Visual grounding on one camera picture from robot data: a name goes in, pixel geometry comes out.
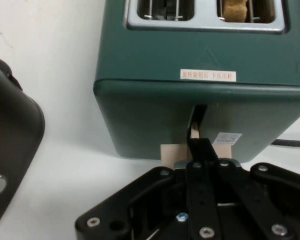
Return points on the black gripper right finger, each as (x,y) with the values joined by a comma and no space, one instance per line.
(242,190)

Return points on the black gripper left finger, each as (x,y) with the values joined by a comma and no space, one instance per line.
(200,190)

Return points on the beige toaster lever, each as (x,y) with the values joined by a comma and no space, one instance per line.
(172,152)

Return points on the brown toast slice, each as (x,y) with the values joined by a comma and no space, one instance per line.
(235,11)

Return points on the dark green toaster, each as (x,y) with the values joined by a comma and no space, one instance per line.
(165,112)

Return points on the black coffee machine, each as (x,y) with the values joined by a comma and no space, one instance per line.
(12,140)

